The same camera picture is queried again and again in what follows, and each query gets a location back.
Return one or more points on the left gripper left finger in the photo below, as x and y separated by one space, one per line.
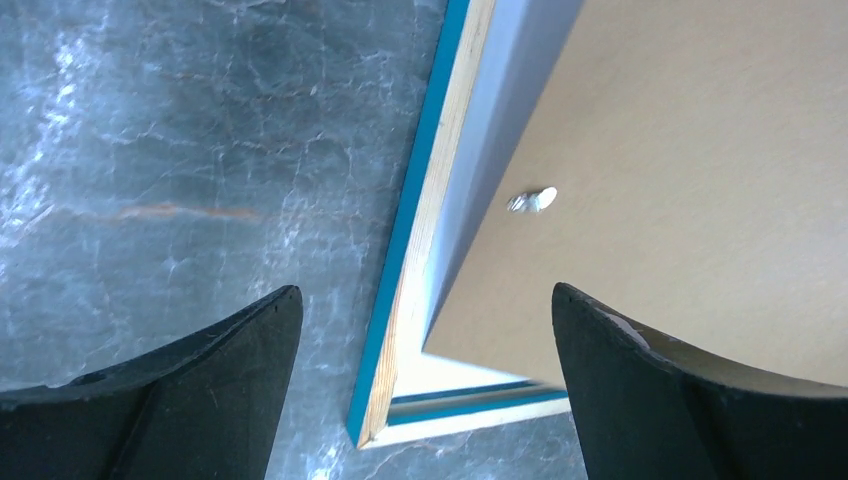
206 406

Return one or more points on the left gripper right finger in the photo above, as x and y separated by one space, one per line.
647 405

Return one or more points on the brown cardboard backing board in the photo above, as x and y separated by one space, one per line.
685 165

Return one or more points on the wooden picture frame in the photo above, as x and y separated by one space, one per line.
376 417

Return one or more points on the hot air balloon photo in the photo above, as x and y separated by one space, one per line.
523 43

